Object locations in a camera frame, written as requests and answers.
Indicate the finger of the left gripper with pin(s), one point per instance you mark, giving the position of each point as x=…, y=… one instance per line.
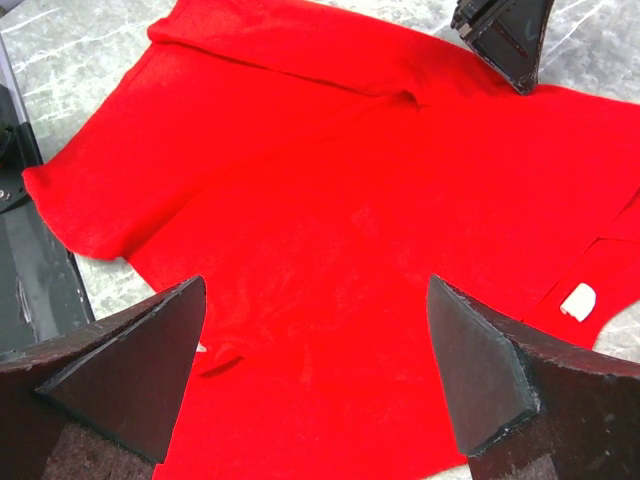
x=508, y=35

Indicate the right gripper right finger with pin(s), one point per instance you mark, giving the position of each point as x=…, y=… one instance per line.
x=526, y=405

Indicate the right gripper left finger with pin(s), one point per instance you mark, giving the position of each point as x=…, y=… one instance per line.
x=101, y=402

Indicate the red t-shirt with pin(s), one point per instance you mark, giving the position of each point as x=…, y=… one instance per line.
x=315, y=167

